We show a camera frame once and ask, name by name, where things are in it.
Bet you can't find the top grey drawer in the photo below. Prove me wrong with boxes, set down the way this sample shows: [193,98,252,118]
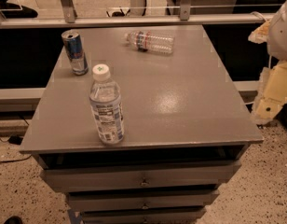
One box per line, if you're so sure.
[41,161,241,192]

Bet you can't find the grey metal frame rail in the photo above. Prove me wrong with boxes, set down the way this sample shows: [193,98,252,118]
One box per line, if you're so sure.
[0,0,274,29]

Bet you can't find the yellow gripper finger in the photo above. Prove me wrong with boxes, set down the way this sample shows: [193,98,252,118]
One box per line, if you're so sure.
[248,21,270,44]

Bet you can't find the bottom grey drawer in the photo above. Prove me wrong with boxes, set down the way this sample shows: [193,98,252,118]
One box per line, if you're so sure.
[81,206,206,224]

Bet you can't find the grey drawer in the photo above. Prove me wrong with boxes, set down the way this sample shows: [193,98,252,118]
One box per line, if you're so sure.
[81,206,206,224]
[67,189,219,212]
[41,161,241,192]

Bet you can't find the black shoe tip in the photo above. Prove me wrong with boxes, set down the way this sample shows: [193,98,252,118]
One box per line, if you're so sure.
[4,216,23,224]

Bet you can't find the black floor cable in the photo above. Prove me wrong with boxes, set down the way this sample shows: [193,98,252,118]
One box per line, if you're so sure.
[0,115,33,164]

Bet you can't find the upright clear water bottle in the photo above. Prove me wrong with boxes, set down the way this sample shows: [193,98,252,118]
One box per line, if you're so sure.
[89,63,124,145]

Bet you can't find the middle grey drawer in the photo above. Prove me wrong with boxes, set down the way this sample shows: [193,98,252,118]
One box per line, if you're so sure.
[67,189,219,212]

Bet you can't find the clear water bottle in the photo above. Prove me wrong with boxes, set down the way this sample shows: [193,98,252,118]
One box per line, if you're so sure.
[125,31,174,55]
[89,63,124,145]

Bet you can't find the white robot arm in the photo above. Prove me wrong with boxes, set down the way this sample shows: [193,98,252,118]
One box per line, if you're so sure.
[248,0,287,125]

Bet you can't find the black chair base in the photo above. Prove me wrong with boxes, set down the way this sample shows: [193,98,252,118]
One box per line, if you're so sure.
[0,0,38,19]

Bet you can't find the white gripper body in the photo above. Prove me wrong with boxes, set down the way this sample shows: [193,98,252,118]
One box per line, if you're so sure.
[251,61,287,125]

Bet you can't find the blue silver energy drink can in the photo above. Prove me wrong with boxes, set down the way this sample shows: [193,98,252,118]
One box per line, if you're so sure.
[61,30,89,76]

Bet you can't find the grey drawer cabinet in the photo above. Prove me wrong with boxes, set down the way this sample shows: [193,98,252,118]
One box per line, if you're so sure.
[19,24,265,224]

